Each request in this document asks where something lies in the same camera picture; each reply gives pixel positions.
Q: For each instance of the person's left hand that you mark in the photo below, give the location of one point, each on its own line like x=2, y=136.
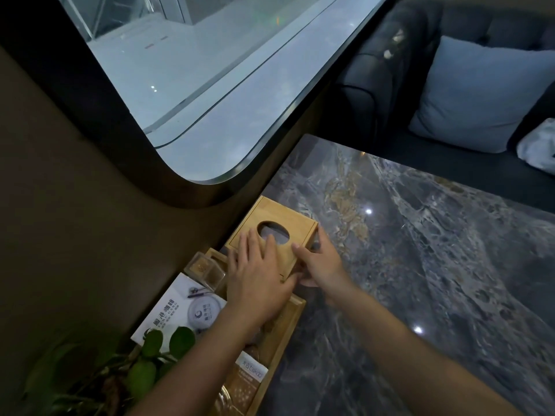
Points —
x=260, y=285

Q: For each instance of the person's right hand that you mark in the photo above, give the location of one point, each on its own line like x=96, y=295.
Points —
x=329, y=272

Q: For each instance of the wooden tray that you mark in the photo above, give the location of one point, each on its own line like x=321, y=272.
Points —
x=282, y=342

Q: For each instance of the wooden tissue box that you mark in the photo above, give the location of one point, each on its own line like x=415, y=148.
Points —
x=264, y=212

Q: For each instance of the person's left forearm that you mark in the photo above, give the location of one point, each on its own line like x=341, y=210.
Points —
x=204, y=368

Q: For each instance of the person's right forearm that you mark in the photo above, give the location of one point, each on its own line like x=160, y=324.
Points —
x=412, y=359

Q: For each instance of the clear toothpick holder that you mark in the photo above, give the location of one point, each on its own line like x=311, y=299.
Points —
x=204, y=270

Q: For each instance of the white printed box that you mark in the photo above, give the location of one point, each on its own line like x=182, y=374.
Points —
x=173, y=307

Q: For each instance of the brown and white packet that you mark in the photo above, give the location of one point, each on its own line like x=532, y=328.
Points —
x=245, y=385

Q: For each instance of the grey marble table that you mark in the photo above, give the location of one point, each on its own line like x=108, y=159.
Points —
x=433, y=277

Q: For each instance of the green plant in glass vase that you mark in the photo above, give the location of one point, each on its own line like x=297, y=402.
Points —
x=141, y=376

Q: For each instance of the dark tufted sofa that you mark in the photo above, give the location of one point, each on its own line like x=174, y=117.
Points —
x=373, y=82

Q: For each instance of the large dark-framed window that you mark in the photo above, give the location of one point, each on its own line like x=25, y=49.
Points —
x=195, y=82

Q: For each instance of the grey cushion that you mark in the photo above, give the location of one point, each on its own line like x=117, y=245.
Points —
x=477, y=95

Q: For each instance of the white backpack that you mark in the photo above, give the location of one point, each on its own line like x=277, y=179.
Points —
x=540, y=147

